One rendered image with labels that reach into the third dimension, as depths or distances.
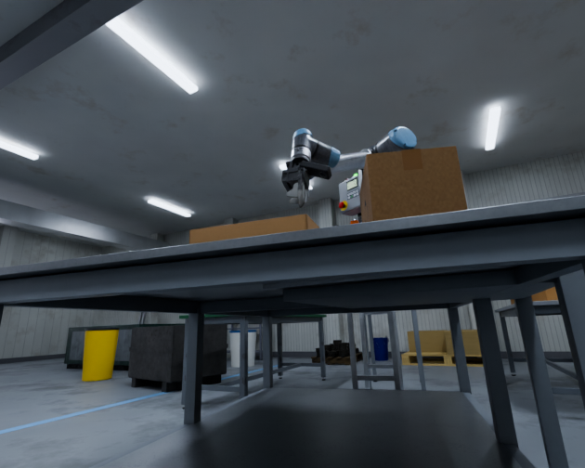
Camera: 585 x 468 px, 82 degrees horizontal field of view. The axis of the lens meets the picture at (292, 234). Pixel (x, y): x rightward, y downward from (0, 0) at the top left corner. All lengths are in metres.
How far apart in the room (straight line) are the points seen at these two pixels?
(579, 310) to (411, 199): 0.46
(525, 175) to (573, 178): 0.72
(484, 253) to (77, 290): 0.85
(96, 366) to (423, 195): 5.55
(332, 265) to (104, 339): 5.50
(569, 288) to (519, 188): 6.66
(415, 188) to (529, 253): 0.40
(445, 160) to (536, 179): 6.77
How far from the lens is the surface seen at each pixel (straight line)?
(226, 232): 0.70
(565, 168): 7.90
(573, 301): 1.04
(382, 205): 0.92
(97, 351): 5.99
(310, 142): 1.30
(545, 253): 0.64
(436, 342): 6.48
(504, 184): 7.68
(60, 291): 0.99
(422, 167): 0.98
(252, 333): 6.45
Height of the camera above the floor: 0.66
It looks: 15 degrees up
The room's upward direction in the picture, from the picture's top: 2 degrees counter-clockwise
